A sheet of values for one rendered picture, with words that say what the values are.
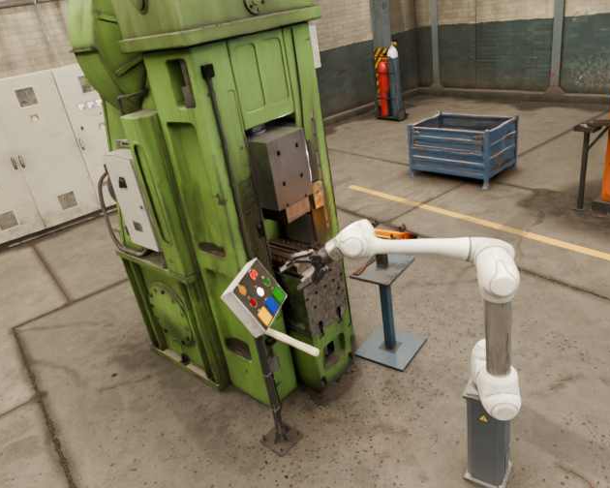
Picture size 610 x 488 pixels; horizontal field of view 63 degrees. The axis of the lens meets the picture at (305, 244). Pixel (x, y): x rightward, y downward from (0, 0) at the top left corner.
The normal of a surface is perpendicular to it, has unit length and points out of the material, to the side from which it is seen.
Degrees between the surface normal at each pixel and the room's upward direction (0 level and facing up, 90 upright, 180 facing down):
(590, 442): 0
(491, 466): 90
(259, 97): 90
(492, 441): 90
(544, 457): 0
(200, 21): 90
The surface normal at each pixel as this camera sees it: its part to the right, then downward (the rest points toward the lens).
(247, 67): 0.74, 0.19
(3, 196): 0.57, 0.28
